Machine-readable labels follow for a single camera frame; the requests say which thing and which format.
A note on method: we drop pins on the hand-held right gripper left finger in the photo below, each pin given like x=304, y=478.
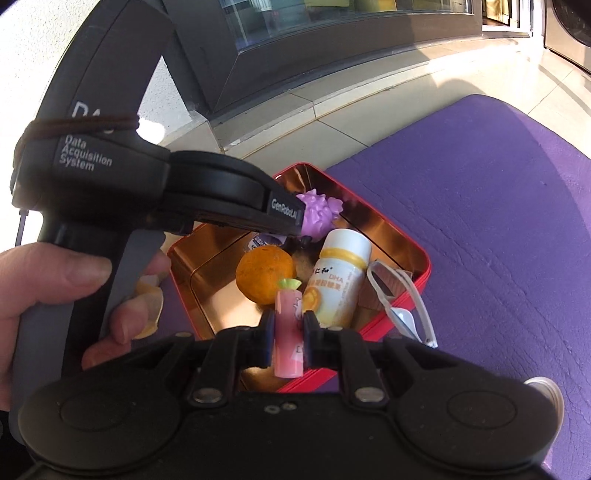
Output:
x=265, y=339

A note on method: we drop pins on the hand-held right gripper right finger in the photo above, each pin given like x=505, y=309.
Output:
x=310, y=339

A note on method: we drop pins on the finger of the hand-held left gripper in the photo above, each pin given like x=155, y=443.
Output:
x=284, y=207

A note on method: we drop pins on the pink toy tube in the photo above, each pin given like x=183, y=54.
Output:
x=288, y=341

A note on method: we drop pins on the purple spiky toy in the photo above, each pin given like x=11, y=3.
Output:
x=318, y=212

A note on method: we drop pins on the small dark labelled bottle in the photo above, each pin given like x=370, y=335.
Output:
x=265, y=241

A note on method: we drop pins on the red metal tin box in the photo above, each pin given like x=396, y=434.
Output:
x=217, y=300

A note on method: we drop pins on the orange mandarin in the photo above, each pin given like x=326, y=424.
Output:
x=263, y=272

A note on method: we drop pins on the white yellow plastic bottle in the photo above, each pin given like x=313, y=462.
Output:
x=339, y=277

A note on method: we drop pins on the white sunglasses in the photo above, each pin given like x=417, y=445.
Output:
x=387, y=284

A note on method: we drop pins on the person's left hand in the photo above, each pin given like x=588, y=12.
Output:
x=46, y=272

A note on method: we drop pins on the pale yellow object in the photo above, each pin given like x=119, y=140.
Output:
x=150, y=318

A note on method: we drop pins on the glass sliding door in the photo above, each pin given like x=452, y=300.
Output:
x=277, y=69

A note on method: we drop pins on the purple mat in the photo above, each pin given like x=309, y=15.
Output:
x=485, y=230

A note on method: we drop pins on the metal jar lid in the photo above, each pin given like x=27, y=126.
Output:
x=549, y=397

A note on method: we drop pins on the yellow curtain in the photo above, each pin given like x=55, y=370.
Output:
x=498, y=11

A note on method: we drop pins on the silver washing machine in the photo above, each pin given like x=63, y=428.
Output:
x=568, y=27

